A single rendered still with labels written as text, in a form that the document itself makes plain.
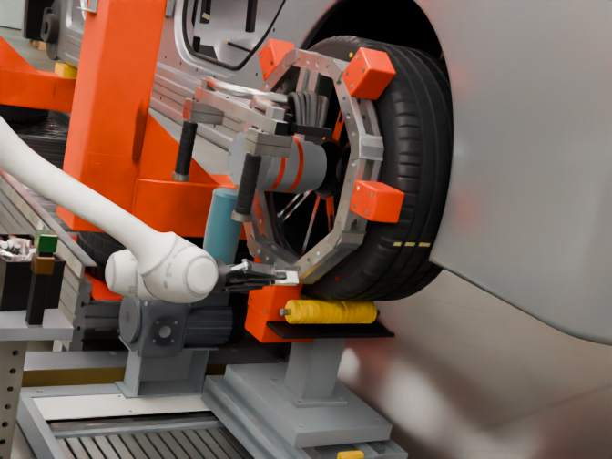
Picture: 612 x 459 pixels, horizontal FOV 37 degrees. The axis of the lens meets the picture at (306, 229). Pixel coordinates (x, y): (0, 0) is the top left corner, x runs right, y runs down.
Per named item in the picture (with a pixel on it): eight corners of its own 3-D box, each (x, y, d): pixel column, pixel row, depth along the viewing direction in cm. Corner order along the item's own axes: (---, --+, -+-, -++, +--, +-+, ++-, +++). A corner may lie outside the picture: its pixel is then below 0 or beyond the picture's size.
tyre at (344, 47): (362, 24, 257) (301, 239, 277) (290, 8, 244) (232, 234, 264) (517, 89, 205) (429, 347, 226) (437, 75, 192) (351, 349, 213)
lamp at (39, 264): (53, 275, 194) (56, 258, 193) (34, 275, 192) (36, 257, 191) (47, 269, 197) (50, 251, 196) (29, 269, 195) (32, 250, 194)
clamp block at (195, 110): (222, 126, 228) (226, 105, 226) (189, 121, 223) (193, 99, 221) (214, 121, 232) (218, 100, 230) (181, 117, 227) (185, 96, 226)
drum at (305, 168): (321, 201, 223) (334, 146, 220) (246, 195, 212) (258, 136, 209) (293, 186, 235) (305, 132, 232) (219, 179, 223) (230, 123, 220)
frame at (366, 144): (348, 310, 212) (402, 76, 199) (324, 309, 208) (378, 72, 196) (242, 236, 256) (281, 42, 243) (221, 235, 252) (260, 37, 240)
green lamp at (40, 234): (56, 253, 193) (59, 235, 192) (37, 252, 191) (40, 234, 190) (51, 247, 196) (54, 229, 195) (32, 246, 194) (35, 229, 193)
